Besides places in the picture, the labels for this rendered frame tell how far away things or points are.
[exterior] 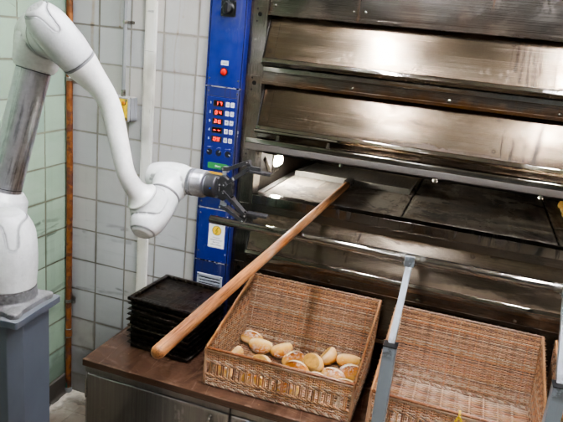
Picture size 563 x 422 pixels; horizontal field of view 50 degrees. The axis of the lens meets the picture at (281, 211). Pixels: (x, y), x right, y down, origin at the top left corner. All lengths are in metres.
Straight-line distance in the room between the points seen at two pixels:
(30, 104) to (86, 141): 0.94
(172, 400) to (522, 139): 1.56
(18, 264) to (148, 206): 0.39
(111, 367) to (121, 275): 0.64
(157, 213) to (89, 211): 1.08
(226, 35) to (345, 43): 0.47
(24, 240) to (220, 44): 1.12
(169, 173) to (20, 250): 0.50
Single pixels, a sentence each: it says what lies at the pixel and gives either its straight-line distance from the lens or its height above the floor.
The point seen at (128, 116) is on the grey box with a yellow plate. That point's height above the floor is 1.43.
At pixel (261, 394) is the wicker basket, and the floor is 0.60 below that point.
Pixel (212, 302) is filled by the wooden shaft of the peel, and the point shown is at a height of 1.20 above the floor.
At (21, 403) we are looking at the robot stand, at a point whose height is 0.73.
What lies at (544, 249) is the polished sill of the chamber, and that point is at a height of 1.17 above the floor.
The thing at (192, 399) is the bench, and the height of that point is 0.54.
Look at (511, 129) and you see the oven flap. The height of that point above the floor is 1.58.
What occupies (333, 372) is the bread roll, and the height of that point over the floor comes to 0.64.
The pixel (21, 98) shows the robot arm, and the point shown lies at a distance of 1.96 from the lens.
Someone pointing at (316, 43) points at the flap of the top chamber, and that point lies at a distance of 2.39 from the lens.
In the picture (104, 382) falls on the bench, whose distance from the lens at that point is 2.47.
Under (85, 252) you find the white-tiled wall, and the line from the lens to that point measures 3.01.
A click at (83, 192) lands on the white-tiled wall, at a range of 2.93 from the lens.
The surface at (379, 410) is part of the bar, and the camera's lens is 2.01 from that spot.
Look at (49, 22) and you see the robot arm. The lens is 1.79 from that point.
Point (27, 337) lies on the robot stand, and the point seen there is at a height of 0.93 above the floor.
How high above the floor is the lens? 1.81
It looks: 16 degrees down
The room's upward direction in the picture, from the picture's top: 6 degrees clockwise
